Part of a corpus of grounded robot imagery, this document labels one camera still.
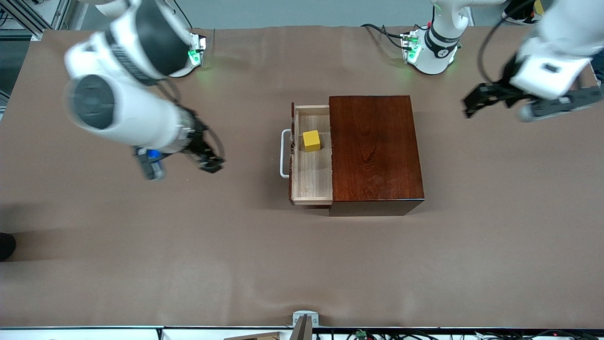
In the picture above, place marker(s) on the aluminium frame with dark bars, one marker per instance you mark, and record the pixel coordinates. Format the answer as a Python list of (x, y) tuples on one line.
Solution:
[(59, 12)]

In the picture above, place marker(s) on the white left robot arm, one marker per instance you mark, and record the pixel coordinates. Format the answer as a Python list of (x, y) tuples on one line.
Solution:
[(434, 61)]

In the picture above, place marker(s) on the brown table cloth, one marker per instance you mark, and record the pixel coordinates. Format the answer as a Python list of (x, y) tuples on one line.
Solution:
[(236, 259)]

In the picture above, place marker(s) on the dark brown wooden cabinet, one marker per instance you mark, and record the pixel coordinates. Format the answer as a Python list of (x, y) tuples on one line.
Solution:
[(377, 151)]

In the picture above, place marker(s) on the black round knob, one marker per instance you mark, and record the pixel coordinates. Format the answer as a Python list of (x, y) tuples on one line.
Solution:
[(5, 246)]

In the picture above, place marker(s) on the black shoe with orange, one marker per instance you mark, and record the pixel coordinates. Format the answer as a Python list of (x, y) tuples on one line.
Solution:
[(516, 12)]

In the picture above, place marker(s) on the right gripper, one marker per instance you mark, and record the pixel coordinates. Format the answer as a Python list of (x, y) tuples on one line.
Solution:
[(198, 141)]

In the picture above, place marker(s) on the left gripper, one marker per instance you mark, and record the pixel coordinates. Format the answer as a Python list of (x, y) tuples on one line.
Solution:
[(501, 90)]

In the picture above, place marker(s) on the grey metal camera bracket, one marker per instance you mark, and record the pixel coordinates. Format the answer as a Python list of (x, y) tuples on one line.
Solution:
[(305, 321)]

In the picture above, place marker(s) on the tan board piece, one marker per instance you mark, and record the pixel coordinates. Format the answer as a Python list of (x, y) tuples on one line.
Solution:
[(259, 337)]

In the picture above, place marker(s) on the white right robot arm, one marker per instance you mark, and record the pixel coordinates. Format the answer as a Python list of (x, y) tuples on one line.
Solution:
[(137, 118)]

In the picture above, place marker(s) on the yellow wooden block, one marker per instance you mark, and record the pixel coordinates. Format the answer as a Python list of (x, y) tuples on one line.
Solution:
[(311, 140)]

